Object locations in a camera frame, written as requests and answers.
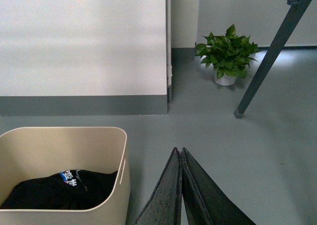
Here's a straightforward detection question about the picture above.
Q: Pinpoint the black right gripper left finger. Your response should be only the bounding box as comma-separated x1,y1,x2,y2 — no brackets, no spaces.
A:
135,148,182,225

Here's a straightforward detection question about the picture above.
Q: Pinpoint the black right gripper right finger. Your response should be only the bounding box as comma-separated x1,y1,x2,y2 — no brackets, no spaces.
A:
181,148,254,225

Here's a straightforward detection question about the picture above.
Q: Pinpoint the beige plastic laundry hamper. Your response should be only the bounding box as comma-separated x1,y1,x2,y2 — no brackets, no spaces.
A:
0,127,130,225

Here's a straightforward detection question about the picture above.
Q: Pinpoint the black printed garment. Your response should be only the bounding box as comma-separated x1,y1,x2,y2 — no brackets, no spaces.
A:
0,169,117,210

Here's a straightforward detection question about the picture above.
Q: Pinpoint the white plant pot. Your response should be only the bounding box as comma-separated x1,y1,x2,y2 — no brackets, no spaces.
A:
214,70,236,86

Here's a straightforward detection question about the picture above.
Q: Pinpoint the green potted plant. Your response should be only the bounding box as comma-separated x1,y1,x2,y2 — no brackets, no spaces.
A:
195,24,261,79

